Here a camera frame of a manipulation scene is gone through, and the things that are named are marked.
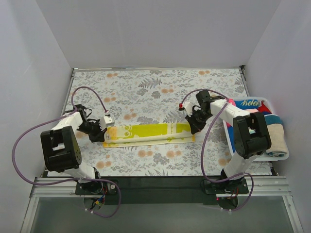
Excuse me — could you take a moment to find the yellow lemon print towel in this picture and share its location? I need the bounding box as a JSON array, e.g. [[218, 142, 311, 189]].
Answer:
[[103, 123, 196, 148]]

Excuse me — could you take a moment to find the blue beige Doraemon towel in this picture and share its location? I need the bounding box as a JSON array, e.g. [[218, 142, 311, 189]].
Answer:
[[264, 114, 289, 157]]

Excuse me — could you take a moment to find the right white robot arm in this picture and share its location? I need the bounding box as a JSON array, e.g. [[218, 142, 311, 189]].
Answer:
[[179, 89, 272, 193]]

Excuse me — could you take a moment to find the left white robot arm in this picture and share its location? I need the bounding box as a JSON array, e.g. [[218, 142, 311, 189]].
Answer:
[[40, 104, 114, 194]]

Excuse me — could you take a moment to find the floral table mat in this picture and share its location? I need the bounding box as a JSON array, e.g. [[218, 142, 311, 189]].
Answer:
[[47, 68, 273, 177]]

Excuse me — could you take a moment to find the red blue printed towel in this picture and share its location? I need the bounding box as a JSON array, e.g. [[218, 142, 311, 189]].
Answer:
[[235, 99, 272, 115]]

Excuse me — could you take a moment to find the white plastic basket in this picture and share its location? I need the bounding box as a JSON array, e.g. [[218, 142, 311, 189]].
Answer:
[[229, 97, 289, 162]]

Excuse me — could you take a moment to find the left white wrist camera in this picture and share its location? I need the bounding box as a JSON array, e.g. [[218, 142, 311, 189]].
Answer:
[[100, 115, 115, 129]]

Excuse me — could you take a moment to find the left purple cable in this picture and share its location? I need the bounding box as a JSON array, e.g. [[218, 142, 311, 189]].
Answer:
[[11, 86, 121, 218]]

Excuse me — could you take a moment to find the purple cable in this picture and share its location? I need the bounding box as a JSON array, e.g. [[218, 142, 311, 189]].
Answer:
[[11, 86, 121, 218], [179, 88, 254, 212]]

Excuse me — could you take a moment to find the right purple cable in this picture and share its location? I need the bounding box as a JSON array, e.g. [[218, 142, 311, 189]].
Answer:
[[179, 88, 254, 212]]

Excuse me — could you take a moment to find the aluminium frame rail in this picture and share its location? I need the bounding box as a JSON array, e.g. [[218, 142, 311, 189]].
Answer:
[[31, 176, 291, 197]]

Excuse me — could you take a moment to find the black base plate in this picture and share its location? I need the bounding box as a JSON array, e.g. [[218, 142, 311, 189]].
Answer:
[[74, 176, 249, 206]]

